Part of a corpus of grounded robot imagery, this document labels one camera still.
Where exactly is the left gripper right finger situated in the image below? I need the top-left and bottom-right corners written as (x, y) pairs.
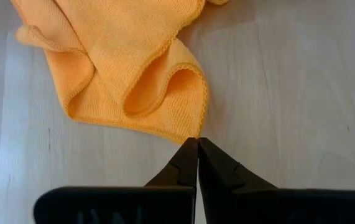
top-left (198, 137), bottom-right (355, 224)

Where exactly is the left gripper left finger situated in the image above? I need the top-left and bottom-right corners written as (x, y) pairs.
top-left (33, 137), bottom-right (199, 224)

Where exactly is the orange microfiber towel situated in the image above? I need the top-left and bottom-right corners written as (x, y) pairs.
top-left (11, 0), bottom-right (230, 144)

